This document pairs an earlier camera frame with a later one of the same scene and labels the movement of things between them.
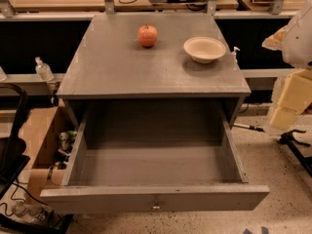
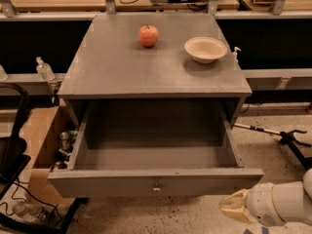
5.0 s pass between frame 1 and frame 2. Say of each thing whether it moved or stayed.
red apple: stayed
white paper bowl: stayed
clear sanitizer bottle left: stayed
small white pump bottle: stayed
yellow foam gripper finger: moved
